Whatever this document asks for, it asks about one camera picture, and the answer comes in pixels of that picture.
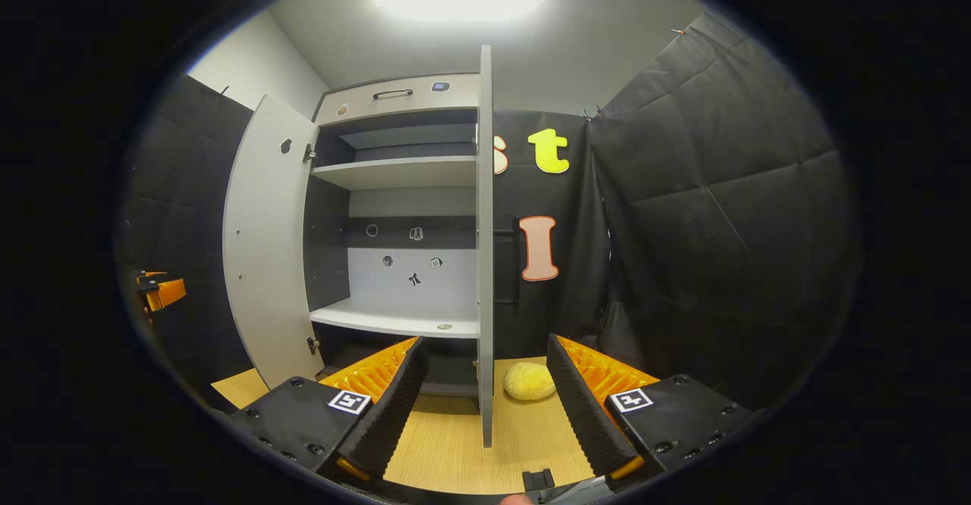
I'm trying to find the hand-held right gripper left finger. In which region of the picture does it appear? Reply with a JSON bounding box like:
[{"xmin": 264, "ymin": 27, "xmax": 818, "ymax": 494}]
[{"xmin": 228, "ymin": 336, "xmax": 429, "ymax": 487}]

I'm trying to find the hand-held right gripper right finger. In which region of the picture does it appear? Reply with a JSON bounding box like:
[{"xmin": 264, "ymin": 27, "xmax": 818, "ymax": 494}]
[{"xmin": 546, "ymin": 334, "xmax": 759, "ymax": 483}]

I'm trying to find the grey cabinet door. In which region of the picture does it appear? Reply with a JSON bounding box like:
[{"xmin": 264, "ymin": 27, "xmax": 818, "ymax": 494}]
[
  {"xmin": 474, "ymin": 44, "xmax": 523, "ymax": 449},
  {"xmin": 222, "ymin": 93, "xmax": 325, "ymax": 391}
]

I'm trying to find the grey double-door shoe cabinet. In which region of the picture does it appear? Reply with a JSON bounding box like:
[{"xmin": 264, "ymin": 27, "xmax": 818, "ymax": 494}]
[{"xmin": 303, "ymin": 73, "xmax": 486, "ymax": 400}]

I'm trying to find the yellow round sponge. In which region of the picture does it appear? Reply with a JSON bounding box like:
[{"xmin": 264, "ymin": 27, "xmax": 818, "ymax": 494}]
[{"xmin": 504, "ymin": 362, "xmax": 557, "ymax": 402}]

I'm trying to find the black backdrop cloth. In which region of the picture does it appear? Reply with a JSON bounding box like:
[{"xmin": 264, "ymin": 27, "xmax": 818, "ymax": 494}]
[{"xmin": 114, "ymin": 8, "xmax": 862, "ymax": 415}]

